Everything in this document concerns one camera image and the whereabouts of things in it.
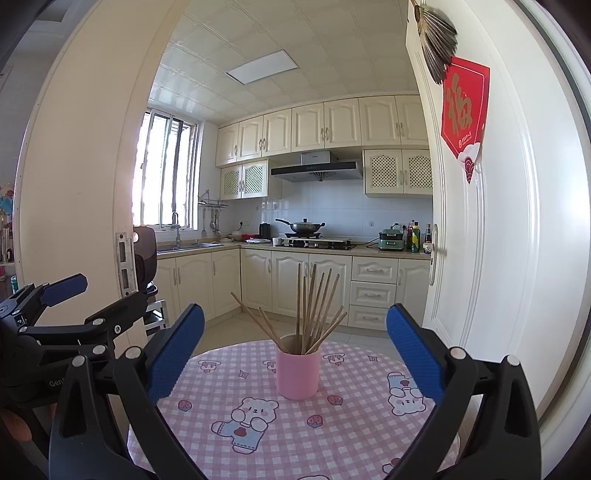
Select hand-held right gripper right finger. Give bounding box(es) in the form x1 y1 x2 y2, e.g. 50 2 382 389
383 303 542 480

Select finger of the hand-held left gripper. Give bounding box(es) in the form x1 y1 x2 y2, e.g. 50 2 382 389
0 273 89 329
21 290 148 357

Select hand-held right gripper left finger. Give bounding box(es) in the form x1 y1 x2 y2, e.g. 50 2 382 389
48 303 208 480

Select pink cup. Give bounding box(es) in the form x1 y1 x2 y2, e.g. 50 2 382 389
276 333 321 401

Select bunch of wooden chopsticks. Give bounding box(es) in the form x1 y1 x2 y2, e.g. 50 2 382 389
231 263 348 356

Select hanging kitchen utensils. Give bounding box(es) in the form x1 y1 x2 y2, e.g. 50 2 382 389
201 208 222 236

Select person's left hand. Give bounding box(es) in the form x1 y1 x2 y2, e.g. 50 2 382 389
0 407 34 443

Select metal strike plate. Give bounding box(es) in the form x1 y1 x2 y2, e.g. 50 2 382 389
115 231 136 298

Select steel sink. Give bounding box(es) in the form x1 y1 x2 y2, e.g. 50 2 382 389
156 241 222 254

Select green electric cooker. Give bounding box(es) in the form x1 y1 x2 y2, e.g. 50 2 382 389
378 224 406 252

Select pink checked tablecloth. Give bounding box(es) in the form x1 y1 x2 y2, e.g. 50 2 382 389
127 340 462 480

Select cream base cabinets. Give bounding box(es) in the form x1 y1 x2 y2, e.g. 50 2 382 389
156 247 432 330

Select gas stove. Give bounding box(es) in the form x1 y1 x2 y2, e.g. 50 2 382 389
275 236 357 251

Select window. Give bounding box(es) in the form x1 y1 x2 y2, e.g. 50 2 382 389
133 107 202 230

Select white door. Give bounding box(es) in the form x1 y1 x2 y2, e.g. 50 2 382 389
405 0 583 430

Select wok with lid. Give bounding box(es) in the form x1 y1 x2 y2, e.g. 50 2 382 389
275 218 326 235

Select wide lattice door cabinet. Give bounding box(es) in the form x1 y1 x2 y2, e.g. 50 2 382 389
363 148 434 195

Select small lattice door cabinet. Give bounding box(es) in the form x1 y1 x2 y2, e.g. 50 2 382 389
220 159 269 200

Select range hood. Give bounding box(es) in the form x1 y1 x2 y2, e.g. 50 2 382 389
270 150 364 182

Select red paper door decoration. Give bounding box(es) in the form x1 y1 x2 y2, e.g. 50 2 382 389
440 56 491 184

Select ceiling light panel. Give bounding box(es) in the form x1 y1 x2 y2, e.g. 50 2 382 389
226 50 301 85

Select feather fan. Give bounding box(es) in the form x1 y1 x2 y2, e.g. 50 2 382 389
412 0 459 85

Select metal door handle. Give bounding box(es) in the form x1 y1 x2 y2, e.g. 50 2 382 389
422 224 448 287

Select white door frame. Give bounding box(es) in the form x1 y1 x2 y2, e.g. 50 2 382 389
14 0 195 352

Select wall utensil rack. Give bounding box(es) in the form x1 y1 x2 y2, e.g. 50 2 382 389
198 189 229 208

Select cream wall cabinets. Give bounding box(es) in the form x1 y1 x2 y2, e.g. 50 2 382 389
215 95 432 168

